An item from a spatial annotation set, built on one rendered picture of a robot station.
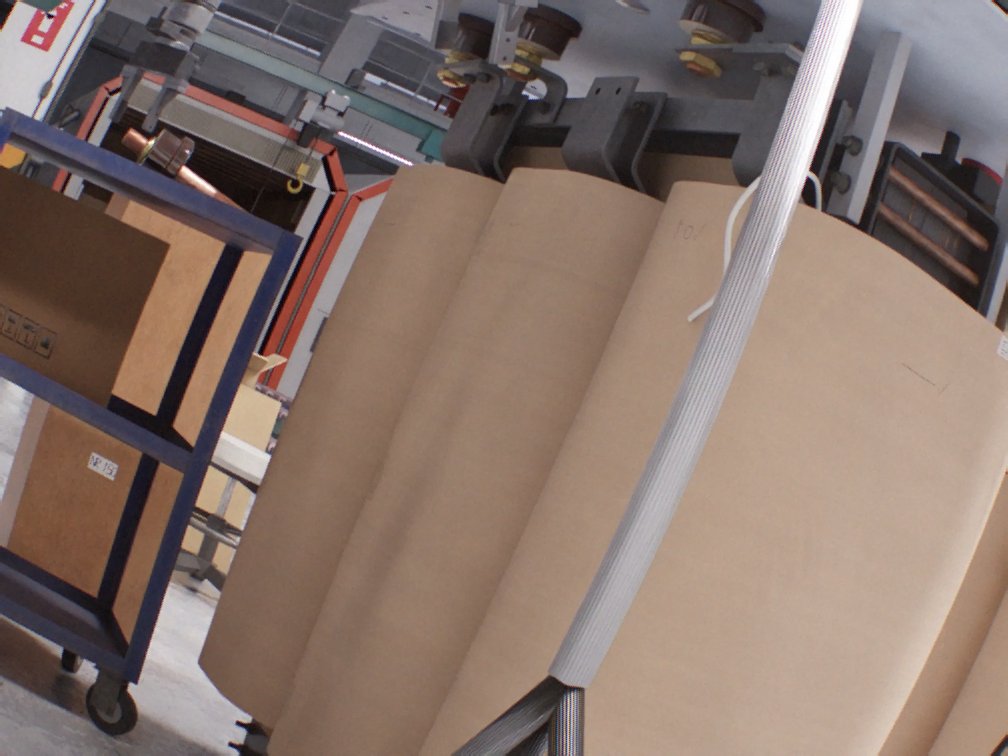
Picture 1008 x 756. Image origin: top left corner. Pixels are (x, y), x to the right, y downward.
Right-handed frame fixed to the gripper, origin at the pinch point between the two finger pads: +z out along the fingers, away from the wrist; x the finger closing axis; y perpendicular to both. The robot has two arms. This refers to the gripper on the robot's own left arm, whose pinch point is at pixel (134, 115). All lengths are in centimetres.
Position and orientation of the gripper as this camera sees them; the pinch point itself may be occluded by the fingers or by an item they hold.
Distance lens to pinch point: 273.4
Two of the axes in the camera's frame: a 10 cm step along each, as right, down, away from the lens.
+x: -8.6, -3.6, 3.6
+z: -4.0, 9.1, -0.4
